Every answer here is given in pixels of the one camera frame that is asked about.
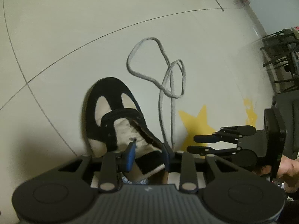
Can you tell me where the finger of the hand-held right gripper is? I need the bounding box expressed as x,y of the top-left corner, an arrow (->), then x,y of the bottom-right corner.
186,145 -> 244,160
193,125 -> 257,145

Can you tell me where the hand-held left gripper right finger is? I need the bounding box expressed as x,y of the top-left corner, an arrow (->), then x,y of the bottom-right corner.
162,143 -> 236,194

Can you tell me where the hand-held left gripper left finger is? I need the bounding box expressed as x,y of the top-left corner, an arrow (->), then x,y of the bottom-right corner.
58,141 -> 137,193

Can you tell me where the grey white shoelace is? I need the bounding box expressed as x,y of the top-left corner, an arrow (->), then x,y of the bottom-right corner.
127,37 -> 187,150

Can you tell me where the black and beige shoe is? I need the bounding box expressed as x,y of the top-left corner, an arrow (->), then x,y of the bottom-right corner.
84,77 -> 169,185

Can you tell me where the person's right hand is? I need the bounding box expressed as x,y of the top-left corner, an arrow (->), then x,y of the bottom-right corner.
253,155 -> 299,194

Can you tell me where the yellow star floor sticker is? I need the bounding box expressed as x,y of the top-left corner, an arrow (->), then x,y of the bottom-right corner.
243,98 -> 258,126
179,105 -> 216,146

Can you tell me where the dark green chair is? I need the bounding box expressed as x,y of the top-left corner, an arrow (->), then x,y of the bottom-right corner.
273,51 -> 299,94
260,29 -> 299,69

